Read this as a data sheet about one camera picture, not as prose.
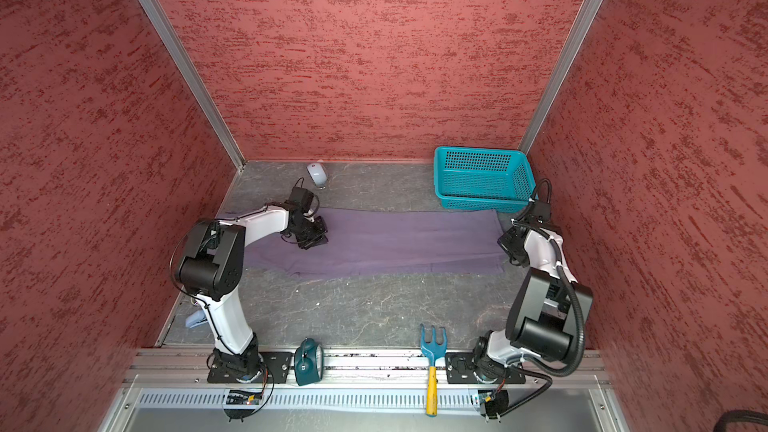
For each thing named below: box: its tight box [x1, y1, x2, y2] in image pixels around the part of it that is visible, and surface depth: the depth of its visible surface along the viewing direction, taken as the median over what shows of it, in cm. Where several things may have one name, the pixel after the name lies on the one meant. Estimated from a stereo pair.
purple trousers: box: [246, 209, 507, 279], surface depth 94 cm
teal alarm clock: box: [294, 337, 324, 386], surface depth 71 cm
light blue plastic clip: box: [185, 310, 208, 329], surface depth 81 cm
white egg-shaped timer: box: [306, 162, 328, 189], surface depth 111 cm
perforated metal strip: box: [137, 392, 483, 408], surface depth 72 cm
